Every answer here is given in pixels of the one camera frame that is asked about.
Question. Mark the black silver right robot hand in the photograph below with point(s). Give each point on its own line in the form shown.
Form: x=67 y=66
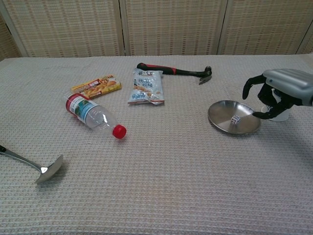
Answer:
x=288 y=85

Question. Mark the white paper cup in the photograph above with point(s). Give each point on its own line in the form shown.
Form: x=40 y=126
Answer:
x=281 y=118

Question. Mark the small white die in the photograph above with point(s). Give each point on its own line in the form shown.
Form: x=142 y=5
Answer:
x=235 y=120

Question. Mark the round metal plate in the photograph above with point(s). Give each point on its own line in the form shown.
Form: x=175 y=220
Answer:
x=225 y=117

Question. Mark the woven folding screen panel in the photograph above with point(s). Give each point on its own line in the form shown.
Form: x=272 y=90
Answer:
x=171 y=27
x=308 y=44
x=66 y=27
x=264 y=27
x=7 y=46

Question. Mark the red black claw hammer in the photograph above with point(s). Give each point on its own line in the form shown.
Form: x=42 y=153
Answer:
x=156 y=67

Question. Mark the white blue snack bag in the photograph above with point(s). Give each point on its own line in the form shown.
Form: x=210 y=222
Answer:
x=146 y=85

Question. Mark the beige woven tablecloth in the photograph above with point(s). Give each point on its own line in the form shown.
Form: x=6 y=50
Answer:
x=156 y=183

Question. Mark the yellow food box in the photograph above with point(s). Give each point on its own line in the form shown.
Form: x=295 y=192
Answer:
x=102 y=85

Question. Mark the clear bottle with red cap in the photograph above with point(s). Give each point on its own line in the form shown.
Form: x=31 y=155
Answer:
x=85 y=110

